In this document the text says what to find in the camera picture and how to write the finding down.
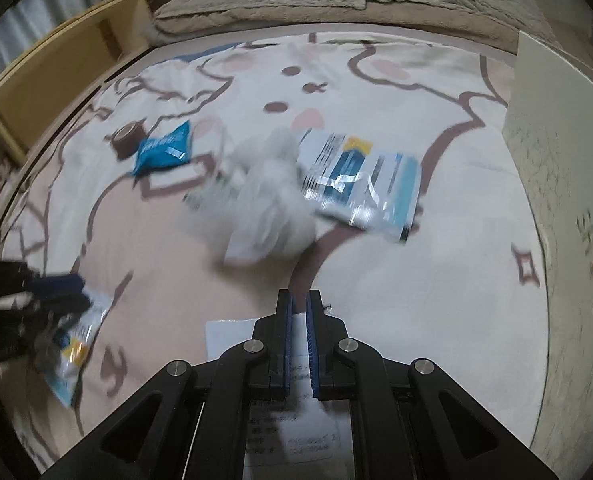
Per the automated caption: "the small white blue sachet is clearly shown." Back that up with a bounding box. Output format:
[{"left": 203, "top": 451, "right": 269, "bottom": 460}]
[{"left": 34, "top": 286, "right": 113, "bottom": 408}]

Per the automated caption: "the white paper receipt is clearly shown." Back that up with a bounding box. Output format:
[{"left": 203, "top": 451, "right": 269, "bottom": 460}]
[{"left": 204, "top": 313, "right": 354, "bottom": 480}]

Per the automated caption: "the blue snack packet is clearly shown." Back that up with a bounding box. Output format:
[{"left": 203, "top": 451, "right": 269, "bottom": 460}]
[{"left": 132, "top": 122, "right": 192, "bottom": 178}]

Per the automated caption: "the clear plastic bag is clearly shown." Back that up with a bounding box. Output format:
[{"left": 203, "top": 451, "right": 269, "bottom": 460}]
[{"left": 180, "top": 128, "right": 317, "bottom": 266}]

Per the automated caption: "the white blue medicine sachet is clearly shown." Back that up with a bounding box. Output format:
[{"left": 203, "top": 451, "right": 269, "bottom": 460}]
[{"left": 297, "top": 129, "right": 422, "bottom": 240}]

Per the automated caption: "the brown tape roll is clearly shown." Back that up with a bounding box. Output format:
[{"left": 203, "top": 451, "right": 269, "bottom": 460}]
[{"left": 110, "top": 120, "right": 147, "bottom": 160}]

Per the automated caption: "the cartoon print blanket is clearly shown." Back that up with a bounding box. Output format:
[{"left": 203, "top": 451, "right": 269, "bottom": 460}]
[{"left": 0, "top": 32, "right": 548, "bottom": 470}]

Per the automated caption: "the wooden bedside shelf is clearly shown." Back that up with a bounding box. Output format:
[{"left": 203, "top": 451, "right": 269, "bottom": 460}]
[{"left": 0, "top": 0, "right": 170, "bottom": 190}]

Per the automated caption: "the white shoe box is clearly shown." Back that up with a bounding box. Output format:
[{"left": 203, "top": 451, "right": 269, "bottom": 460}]
[{"left": 502, "top": 34, "right": 593, "bottom": 479}]

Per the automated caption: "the beige folded duvet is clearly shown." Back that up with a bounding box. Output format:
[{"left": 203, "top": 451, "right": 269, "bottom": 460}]
[{"left": 142, "top": 1, "right": 519, "bottom": 54}]

